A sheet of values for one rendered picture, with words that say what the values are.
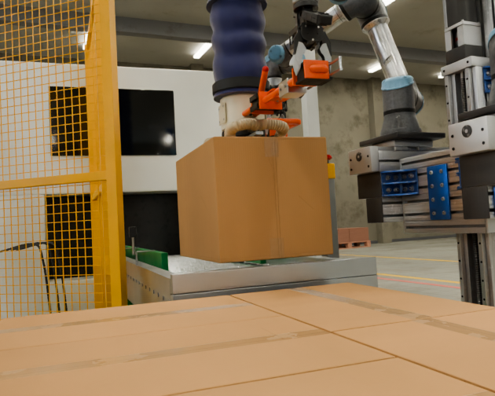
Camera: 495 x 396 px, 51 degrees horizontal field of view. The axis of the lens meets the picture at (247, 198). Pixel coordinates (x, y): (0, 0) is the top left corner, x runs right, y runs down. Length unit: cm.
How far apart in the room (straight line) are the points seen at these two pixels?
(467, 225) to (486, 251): 15
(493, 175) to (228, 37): 106
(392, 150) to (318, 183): 33
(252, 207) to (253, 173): 11
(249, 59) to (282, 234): 69
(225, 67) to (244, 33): 15
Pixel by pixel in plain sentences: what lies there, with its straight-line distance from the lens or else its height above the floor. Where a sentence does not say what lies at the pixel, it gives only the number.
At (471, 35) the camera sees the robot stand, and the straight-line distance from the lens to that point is 195.
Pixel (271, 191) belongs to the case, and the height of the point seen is 85.
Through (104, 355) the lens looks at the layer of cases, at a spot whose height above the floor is 54.
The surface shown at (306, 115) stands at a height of 175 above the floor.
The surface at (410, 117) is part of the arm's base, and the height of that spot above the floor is 110.
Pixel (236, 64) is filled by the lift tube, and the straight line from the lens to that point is 197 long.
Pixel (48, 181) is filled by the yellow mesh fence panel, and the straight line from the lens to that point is 249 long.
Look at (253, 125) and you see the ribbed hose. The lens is 182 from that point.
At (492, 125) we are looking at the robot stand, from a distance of 150.
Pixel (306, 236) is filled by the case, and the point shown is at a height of 69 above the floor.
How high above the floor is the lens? 75
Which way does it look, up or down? 3 degrees up
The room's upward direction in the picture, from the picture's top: 3 degrees counter-clockwise
